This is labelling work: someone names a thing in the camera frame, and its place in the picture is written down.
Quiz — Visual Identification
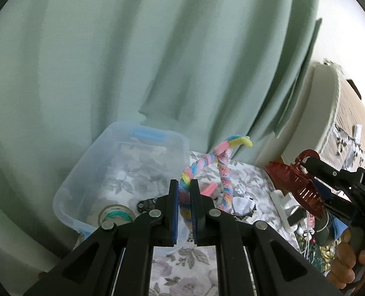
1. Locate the grey floral blanket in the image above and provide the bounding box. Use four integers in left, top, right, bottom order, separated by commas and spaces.
147, 150, 305, 296

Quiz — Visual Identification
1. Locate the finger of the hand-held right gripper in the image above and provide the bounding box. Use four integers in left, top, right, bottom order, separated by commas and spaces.
304, 156, 361, 189
323, 188, 359, 221

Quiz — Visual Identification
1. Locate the dark green floral fabric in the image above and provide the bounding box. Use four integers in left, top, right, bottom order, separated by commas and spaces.
295, 230, 342, 276

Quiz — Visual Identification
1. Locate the white paper slip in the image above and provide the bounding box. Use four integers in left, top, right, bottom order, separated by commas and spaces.
353, 124, 364, 144

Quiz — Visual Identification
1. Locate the white cable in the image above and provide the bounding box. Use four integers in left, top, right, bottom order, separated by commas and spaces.
301, 214, 317, 255

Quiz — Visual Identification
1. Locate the clear plastic storage container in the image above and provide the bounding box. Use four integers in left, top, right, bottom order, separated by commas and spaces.
53, 121, 190, 242

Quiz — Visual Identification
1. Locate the dark red claw clip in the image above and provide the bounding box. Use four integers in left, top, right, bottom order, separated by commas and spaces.
265, 149, 327, 220

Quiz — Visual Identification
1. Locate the clear tape roll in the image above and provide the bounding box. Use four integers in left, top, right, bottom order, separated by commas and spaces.
97, 205, 137, 231

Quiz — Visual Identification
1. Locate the dark cup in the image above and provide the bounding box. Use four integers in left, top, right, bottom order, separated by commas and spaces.
313, 212, 336, 246

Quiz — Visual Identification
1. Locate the pale green fabric panel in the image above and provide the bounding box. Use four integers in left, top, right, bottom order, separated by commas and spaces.
273, 18, 324, 138

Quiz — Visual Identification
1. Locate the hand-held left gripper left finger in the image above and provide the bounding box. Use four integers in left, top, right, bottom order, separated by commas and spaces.
25, 179, 179, 296

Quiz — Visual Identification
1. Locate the black power adapter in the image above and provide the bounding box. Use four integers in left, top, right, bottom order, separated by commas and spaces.
287, 211, 307, 226

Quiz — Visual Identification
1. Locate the person's right hand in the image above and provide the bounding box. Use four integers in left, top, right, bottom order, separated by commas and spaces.
327, 232, 365, 289

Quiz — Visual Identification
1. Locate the beige quilted lace cover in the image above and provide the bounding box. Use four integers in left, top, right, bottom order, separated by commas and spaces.
323, 58, 365, 175

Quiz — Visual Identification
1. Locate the white power strip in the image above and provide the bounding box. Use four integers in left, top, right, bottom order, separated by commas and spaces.
270, 189, 307, 232

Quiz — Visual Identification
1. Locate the teal hair tie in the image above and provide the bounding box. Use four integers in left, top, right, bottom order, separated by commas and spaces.
107, 210, 132, 222

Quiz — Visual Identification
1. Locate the pastel braided rope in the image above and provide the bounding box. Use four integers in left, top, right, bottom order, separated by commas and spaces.
178, 134, 254, 232

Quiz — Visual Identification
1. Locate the cream padded headboard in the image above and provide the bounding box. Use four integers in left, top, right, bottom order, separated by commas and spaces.
256, 61, 341, 175

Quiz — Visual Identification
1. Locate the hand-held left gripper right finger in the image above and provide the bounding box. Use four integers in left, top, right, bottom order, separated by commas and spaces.
189, 179, 347, 296

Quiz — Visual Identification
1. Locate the pale green curtain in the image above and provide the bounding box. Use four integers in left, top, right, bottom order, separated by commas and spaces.
0, 0, 322, 272

